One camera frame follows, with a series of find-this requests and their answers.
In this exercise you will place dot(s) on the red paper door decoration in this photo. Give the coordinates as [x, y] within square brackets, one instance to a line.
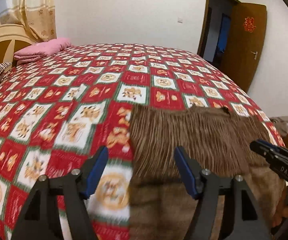
[249, 24]

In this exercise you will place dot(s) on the pink folded blanket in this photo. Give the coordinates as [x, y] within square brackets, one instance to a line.
[45, 48]

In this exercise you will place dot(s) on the brown cloth pile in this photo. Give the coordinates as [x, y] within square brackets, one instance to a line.
[280, 125]

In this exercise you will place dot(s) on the brown wooden door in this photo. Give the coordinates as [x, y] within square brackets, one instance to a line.
[244, 55]

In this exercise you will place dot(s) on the white wall switch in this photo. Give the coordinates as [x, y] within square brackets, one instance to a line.
[180, 20]

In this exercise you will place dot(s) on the beige patterned curtain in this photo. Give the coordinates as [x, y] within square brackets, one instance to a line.
[33, 10]

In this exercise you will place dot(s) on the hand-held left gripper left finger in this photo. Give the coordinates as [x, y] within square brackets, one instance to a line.
[97, 165]

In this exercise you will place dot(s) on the person's right hand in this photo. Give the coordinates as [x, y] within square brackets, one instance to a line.
[282, 211]

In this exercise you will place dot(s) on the red printed bed blanket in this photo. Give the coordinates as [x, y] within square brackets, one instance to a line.
[59, 92]

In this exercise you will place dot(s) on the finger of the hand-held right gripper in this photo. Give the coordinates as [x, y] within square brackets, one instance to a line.
[268, 144]
[259, 151]

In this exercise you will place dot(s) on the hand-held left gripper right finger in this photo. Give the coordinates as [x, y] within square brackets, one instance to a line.
[184, 170]

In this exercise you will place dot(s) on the dark wooden door frame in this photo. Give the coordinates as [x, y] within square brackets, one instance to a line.
[205, 17]

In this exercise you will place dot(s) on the brown knit sweater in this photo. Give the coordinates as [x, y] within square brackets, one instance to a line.
[184, 130]

